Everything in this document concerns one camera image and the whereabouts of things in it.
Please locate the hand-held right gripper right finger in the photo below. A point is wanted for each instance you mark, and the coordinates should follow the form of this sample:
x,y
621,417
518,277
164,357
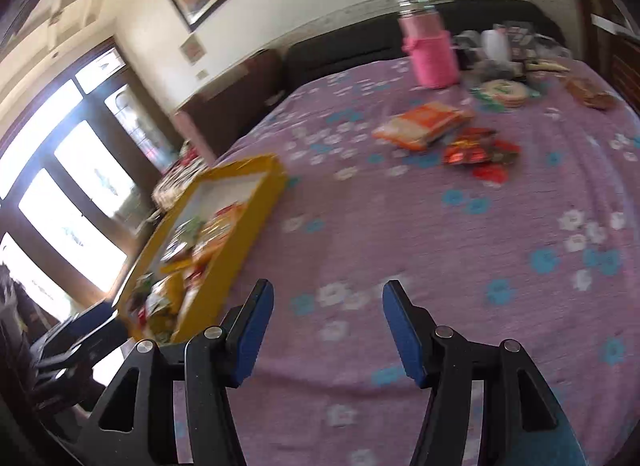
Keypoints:
x,y
406,331

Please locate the pink bottle with knitted sleeve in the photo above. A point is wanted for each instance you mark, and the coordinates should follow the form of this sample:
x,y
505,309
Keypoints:
x,y
432,50

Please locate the small wall plaque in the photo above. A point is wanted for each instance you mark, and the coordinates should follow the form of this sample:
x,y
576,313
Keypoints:
x,y
193,49

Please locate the red orange snack packet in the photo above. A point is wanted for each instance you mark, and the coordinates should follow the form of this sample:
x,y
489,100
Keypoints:
x,y
467,150

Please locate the wooden framed window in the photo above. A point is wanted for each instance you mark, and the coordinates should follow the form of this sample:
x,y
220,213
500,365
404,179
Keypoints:
x,y
75,180

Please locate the wall socket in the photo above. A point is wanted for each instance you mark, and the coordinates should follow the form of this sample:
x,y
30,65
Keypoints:
x,y
201,74

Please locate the black gold tube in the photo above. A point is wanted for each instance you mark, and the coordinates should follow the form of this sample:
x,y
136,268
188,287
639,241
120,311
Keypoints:
x,y
547,65

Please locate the small red snack packet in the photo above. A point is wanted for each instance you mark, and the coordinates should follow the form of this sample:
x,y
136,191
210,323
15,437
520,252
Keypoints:
x,y
497,165

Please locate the purple floral cloth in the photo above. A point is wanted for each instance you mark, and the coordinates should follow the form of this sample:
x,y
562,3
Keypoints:
x,y
450,256

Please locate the brown snack pack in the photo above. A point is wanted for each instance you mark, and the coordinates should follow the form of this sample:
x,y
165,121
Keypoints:
x,y
590,93

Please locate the pale green wrapped packet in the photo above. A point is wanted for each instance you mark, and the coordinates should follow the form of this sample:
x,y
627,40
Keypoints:
x,y
505,91

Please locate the dark wooden furniture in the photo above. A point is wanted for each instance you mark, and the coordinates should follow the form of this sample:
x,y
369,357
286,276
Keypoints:
x,y
610,20

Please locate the yellow cardboard box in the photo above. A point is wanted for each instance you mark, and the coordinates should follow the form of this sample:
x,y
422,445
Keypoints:
x,y
250,206

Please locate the pile of snack packets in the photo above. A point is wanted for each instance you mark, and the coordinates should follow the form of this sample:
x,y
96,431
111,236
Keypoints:
x,y
195,256

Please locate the red patterned cloth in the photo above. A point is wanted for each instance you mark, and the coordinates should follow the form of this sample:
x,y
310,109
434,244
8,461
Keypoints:
x,y
180,175

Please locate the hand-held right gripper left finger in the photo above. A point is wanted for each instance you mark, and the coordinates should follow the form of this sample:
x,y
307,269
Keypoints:
x,y
252,331

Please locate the white cup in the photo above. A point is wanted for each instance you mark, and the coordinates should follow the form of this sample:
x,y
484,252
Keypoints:
x,y
495,44

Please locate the brown chair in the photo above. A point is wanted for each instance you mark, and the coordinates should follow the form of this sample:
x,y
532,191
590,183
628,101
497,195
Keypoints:
x,y
230,90

